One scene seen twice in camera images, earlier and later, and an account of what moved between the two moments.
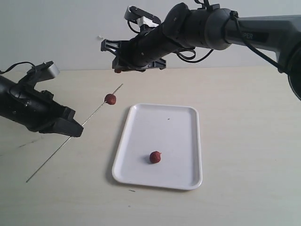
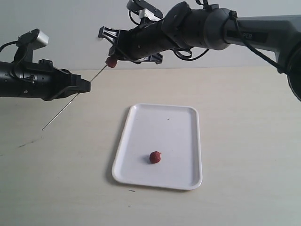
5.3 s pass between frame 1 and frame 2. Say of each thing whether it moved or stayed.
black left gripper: moved
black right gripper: moved
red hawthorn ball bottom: stayed
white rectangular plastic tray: stayed
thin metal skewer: moved
